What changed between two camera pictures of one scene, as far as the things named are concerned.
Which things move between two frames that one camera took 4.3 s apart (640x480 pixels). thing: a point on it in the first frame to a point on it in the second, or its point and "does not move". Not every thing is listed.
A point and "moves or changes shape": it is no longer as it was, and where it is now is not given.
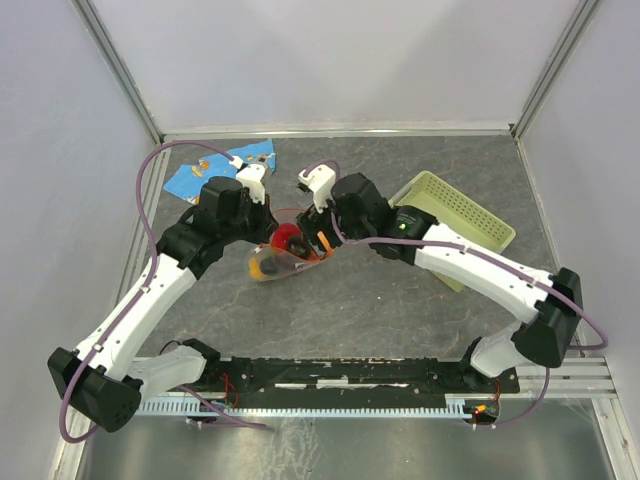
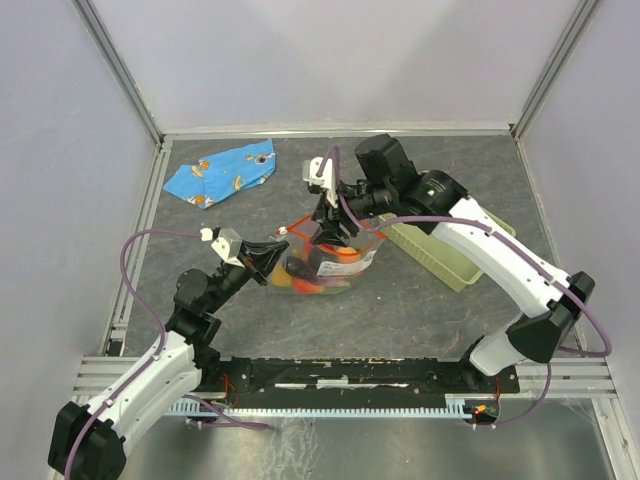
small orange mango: x=254 y=270 moves or changes shape
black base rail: x=276 y=376 does not move
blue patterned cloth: x=189 y=180 does not move
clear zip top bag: x=287 y=251 moves or changes shape
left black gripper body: x=251 y=222 to x=248 y=265
